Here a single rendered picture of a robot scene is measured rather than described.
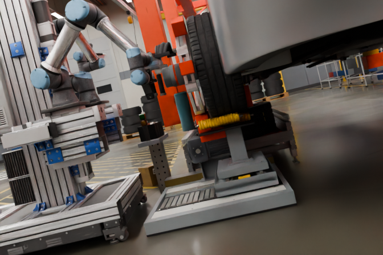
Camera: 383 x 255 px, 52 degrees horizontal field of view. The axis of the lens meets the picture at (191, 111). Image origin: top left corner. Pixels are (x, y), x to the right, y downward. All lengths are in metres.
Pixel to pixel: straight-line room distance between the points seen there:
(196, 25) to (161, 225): 1.13
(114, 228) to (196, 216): 0.46
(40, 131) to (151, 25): 1.21
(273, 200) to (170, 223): 0.57
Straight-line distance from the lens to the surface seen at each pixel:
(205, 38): 2.20
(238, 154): 2.46
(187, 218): 2.20
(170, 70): 2.44
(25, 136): 2.31
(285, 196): 2.17
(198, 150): 2.73
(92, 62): 3.10
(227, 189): 2.29
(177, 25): 2.30
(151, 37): 2.98
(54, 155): 2.43
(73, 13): 2.16
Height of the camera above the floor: 0.68
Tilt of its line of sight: 2 degrees down
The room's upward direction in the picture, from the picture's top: 14 degrees counter-clockwise
